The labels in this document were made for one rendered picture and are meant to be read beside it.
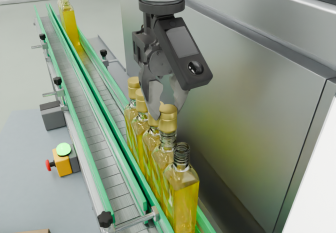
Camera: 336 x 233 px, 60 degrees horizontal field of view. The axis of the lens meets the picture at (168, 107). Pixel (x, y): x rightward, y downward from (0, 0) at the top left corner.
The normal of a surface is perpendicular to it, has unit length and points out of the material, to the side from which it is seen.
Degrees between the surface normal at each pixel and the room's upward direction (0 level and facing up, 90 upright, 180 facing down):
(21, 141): 0
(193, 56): 33
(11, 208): 0
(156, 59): 90
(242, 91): 90
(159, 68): 90
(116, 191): 0
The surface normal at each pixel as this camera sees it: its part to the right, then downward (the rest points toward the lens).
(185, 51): 0.26, -0.43
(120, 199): 0.00, -0.82
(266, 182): -0.90, 0.25
